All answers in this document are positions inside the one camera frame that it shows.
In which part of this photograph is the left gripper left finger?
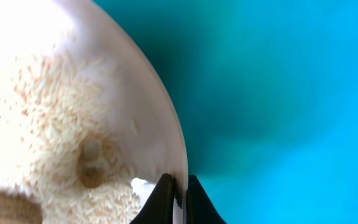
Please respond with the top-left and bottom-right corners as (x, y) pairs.
(131, 173), (176, 224)

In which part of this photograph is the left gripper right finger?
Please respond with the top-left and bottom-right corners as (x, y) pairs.
(186, 175), (226, 224)

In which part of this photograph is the peanut shells and rice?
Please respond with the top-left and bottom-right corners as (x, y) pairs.
(0, 52), (141, 223)

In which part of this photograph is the white plate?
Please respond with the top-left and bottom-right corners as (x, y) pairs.
(0, 1), (188, 223)

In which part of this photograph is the teal serving tray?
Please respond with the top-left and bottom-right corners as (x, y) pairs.
(99, 0), (358, 223)

